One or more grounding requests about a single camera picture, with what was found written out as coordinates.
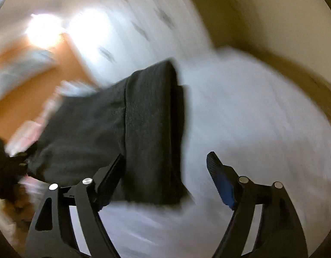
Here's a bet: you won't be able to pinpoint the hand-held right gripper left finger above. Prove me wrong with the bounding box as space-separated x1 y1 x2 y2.
25 153 126 258

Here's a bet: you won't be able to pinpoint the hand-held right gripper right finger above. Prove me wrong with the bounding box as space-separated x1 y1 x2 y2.
206 151 308 258

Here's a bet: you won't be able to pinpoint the dark grey pants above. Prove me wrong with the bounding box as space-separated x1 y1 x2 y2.
26 60 195 205

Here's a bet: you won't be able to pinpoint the white butterfly print bed sheet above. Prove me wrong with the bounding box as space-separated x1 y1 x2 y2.
63 0 331 258

